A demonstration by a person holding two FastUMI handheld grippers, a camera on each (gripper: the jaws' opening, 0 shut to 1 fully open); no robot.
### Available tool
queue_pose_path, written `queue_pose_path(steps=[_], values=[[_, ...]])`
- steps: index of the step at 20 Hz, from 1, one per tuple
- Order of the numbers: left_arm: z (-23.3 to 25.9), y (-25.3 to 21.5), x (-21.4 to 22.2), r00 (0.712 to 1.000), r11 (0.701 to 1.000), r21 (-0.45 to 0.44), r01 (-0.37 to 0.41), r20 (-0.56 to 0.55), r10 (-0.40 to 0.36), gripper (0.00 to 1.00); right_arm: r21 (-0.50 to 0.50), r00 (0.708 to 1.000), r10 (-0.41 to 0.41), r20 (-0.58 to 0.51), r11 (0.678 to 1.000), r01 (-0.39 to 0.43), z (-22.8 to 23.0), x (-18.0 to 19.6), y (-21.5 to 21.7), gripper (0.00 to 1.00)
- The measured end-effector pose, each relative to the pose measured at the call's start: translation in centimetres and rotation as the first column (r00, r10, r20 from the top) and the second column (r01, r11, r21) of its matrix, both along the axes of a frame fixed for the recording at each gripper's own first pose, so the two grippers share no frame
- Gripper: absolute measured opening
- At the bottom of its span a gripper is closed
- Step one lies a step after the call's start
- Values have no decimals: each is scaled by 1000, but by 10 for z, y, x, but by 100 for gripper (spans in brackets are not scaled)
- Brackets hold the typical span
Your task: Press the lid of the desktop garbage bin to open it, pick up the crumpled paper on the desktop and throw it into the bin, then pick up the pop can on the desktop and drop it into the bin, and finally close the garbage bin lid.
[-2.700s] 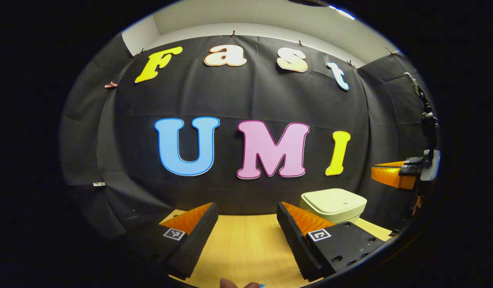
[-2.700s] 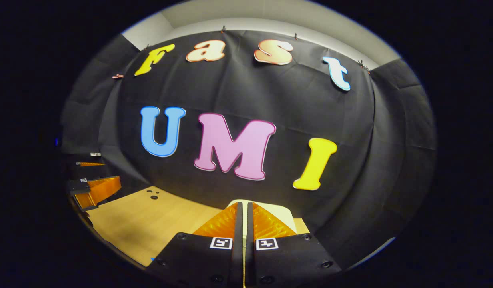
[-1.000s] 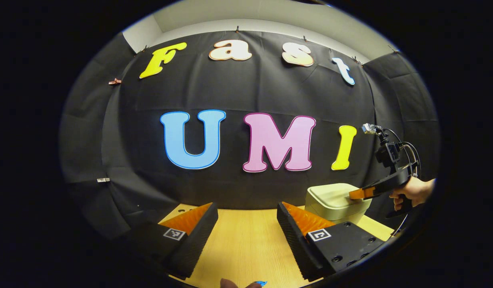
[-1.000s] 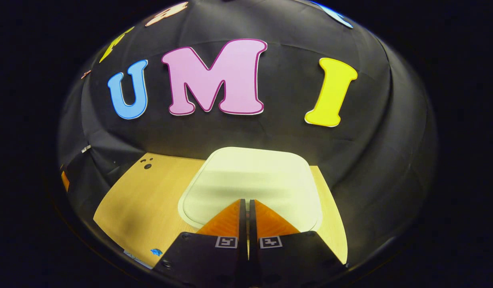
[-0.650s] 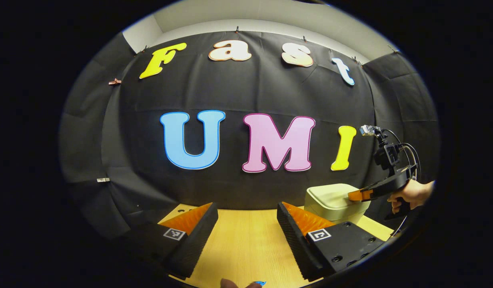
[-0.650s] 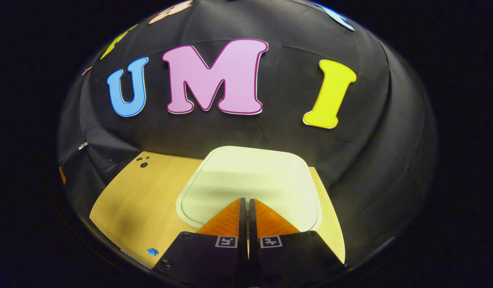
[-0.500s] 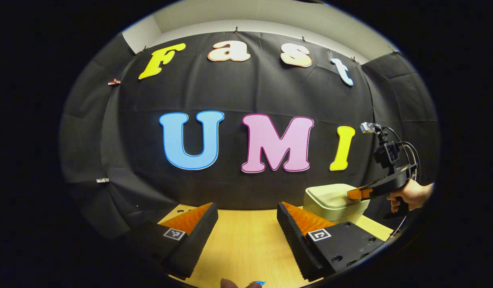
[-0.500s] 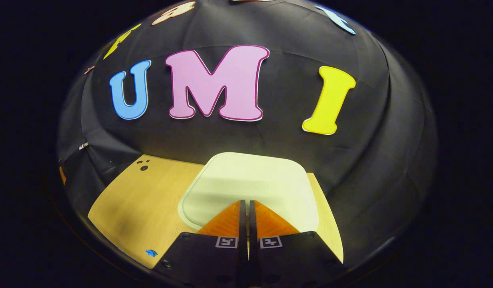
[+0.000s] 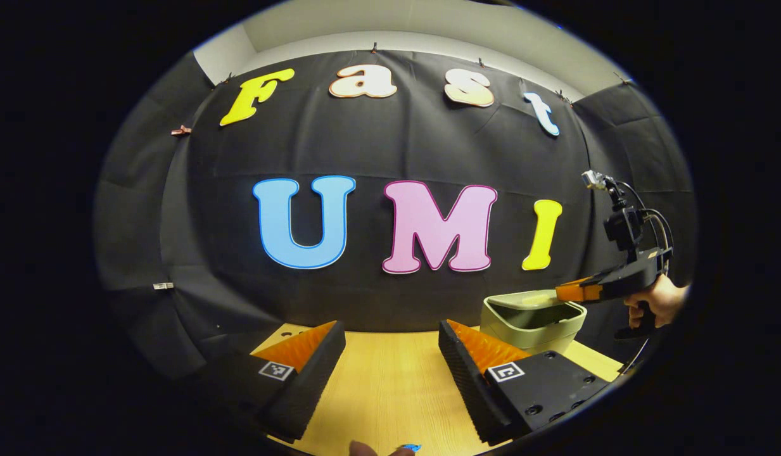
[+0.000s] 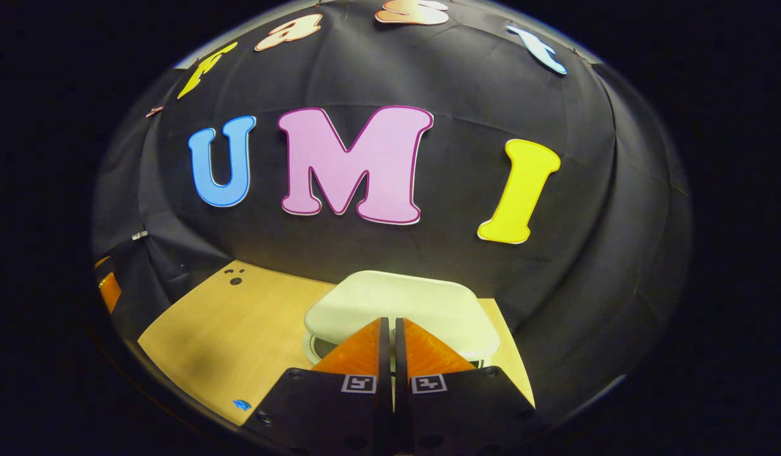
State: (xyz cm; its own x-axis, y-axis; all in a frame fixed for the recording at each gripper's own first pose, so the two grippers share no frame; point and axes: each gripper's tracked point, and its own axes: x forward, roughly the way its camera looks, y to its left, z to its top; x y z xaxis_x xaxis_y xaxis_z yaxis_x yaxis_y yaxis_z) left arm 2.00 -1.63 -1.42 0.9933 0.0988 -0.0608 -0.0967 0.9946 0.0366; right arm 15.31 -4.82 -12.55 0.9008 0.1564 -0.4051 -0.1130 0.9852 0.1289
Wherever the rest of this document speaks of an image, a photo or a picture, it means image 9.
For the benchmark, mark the black backdrop cloth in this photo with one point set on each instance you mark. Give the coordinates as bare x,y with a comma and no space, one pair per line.
377,145

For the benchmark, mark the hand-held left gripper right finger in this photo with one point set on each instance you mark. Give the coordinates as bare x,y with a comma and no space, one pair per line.
466,386

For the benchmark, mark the blue paper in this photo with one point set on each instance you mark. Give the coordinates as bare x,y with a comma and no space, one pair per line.
411,448

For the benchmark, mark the copper cloth clip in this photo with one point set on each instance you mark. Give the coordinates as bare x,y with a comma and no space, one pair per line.
181,131

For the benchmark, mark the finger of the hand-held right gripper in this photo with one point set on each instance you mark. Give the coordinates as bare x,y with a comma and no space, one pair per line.
580,291

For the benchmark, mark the wooden desktop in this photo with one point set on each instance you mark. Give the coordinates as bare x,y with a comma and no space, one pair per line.
390,392

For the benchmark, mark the green desktop garbage bin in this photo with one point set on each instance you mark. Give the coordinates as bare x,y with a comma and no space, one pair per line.
529,335

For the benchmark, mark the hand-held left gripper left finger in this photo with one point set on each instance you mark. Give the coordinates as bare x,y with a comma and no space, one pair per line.
314,386

